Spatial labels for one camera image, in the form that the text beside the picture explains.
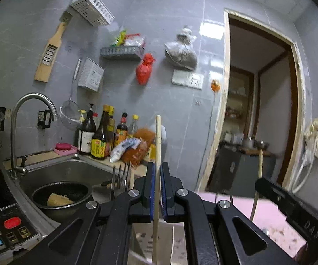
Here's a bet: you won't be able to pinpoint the wooden door frame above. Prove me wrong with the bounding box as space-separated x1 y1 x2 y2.
197 7 307 194

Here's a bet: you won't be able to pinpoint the pink soap dish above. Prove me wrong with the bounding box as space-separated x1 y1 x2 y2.
54 142 75 155

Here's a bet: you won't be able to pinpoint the red white packet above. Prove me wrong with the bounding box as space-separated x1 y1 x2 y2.
123 33 146 47

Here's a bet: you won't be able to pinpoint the slim yellow cap sauce bottle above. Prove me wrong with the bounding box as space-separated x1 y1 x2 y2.
108 107 116 150

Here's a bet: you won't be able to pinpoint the dark bottle yellow label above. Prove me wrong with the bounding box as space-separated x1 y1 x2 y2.
91 104 111 160

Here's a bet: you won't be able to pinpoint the yellow green packet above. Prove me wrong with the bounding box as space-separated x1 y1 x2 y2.
112 29 128 47

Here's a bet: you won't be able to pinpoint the metal bowls on cabinet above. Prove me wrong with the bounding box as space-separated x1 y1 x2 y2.
222 132 270 151

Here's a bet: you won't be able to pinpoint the dark bottle white label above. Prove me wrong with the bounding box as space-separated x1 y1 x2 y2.
77 103 97 155

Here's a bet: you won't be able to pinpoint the stainless steel sink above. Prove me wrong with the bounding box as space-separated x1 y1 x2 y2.
2 154 138 227

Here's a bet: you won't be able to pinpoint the white wall basket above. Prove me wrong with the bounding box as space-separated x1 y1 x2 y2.
67 0 115 27

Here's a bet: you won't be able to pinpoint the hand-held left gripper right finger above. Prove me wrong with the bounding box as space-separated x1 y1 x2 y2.
161 162 298 265

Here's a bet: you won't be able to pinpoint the clear bag of dried goods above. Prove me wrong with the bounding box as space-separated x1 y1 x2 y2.
164 25 198 71

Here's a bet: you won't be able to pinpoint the yellow sponge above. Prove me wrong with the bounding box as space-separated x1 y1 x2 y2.
47 193 74 207

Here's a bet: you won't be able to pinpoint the red cap sauce bottle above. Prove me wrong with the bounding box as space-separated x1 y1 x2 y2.
114 112 129 147

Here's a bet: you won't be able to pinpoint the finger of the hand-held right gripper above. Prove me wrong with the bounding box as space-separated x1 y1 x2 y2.
254 177 295 214

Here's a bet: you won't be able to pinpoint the pink floral cloth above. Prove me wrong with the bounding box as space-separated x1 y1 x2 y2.
197 191 307 260

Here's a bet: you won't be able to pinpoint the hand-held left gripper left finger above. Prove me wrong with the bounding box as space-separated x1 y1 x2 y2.
10 162 156 265

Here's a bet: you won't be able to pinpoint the wooden chopstick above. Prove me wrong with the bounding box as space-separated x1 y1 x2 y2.
152 115 162 264
250 148 264 222

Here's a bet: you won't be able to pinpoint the metal mesh strainer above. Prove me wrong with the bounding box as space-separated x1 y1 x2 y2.
59 58 83 130

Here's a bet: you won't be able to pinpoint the white blue packet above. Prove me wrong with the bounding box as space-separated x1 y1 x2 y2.
109 138 141 163

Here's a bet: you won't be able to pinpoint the red plastic bag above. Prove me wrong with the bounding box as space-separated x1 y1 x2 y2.
135 53 156 86

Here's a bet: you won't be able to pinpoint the white square wall holder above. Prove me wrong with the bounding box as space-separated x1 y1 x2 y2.
77 57 105 92

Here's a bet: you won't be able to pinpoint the white power outlet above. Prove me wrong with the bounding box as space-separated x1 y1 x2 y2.
171 69 203 90

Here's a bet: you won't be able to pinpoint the black pan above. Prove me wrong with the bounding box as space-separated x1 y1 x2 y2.
31 181 93 222

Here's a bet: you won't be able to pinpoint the background storage shelf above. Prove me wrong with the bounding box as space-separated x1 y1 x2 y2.
225 68 255 142

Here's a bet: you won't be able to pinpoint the induction cooker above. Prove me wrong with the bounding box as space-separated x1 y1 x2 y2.
0 203 42 263

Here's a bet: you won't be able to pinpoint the wooden grater board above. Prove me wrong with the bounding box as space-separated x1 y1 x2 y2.
34 10 73 83

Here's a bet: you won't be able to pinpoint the metal faucet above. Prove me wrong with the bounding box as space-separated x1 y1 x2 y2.
9 93 59 179

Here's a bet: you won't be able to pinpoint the grey wall shelf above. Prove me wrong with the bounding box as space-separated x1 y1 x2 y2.
100 46 146 61

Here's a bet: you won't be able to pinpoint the metal fork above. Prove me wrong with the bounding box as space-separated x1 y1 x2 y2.
110 165 121 201
121 161 132 191

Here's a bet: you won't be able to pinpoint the orange packet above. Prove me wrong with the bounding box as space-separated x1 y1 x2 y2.
121 127 156 166

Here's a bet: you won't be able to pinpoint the clear bottle yellow cap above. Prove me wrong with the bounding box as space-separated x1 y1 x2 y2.
128 114 139 138

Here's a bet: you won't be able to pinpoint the white hose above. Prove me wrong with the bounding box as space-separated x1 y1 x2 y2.
290 154 318 194

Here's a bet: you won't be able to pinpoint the plastic oil jug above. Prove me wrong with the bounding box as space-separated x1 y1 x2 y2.
147 124 167 162

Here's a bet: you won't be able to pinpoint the black wall plug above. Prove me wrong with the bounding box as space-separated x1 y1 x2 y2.
37 110 52 129

